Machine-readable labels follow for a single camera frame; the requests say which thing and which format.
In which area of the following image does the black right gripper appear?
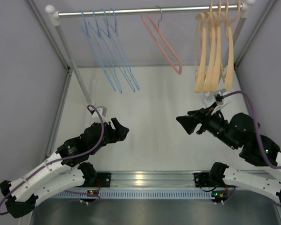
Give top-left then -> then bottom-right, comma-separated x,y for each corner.
176,101 -> 239,150

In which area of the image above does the beige plastic hanger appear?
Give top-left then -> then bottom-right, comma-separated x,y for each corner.
222,0 -> 241,91
214,13 -> 224,92
203,0 -> 222,93
195,1 -> 213,93

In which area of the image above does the blue wire hanger two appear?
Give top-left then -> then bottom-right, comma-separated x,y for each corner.
86,16 -> 122,94

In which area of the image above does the pink plastic hanger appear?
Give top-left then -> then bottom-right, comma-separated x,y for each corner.
140,6 -> 182,75

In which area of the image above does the blue wire hanger one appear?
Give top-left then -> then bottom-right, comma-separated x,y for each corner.
80,10 -> 116,91

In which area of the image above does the blue wire hanger four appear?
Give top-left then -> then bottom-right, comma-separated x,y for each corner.
107,8 -> 140,92

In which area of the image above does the blue wire hanger three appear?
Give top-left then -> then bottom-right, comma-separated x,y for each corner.
103,10 -> 139,92

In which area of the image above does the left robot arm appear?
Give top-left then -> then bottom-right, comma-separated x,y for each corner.
0,118 -> 129,218

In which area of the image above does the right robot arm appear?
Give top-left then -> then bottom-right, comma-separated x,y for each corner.
176,107 -> 281,207

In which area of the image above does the white right rack foot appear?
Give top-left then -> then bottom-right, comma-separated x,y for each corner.
202,92 -> 217,107

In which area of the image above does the silver horizontal rack rod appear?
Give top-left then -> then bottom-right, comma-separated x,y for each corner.
58,4 -> 243,18

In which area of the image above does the white right rack pole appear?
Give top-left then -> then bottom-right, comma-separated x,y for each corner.
222,0 -> 256,67

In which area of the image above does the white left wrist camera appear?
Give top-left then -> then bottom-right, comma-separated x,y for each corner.
91,106 -> 107,119

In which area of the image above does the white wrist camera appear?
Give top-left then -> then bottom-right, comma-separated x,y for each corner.
91,106 -> 107,119
212,94 -> 231,114

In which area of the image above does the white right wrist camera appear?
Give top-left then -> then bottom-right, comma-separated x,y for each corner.
212,94 -> 231,114

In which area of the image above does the aluminium front rail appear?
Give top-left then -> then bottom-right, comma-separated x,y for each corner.
84,170 -> 281,188

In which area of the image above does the white slotted cable duct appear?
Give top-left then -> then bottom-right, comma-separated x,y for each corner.
53,189 -> 225,200

